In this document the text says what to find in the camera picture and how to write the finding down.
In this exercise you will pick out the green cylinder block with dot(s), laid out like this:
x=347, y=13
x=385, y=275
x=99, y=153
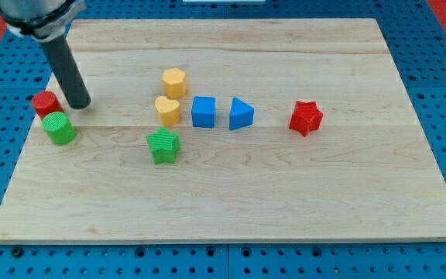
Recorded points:
x=58, y=128

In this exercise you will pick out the yellow hexagon block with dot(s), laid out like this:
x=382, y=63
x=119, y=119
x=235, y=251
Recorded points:
x=174, y=83

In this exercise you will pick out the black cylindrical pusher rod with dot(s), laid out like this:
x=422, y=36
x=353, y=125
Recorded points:
x=66, y=72

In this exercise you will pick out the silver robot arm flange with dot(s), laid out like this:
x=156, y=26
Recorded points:
x=43, y=20

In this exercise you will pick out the wooden board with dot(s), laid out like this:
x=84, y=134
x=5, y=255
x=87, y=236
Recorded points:
x=367, y=175

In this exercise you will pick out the blue cube block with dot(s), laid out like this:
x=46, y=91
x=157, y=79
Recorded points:
x=203, y=112

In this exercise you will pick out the red star block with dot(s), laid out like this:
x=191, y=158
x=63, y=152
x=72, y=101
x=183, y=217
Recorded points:
x=306, y=117

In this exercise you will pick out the blue triangle block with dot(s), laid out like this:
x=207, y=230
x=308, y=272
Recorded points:
x=241, y=114

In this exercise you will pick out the green star block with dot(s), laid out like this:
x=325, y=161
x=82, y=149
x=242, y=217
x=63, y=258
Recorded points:
x=163, y=146

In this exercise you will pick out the red cylinder block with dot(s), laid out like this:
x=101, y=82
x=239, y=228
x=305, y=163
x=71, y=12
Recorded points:
x=44, y=103

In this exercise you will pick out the yellow heart block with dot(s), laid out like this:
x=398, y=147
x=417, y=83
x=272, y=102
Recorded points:
x=168, y=111

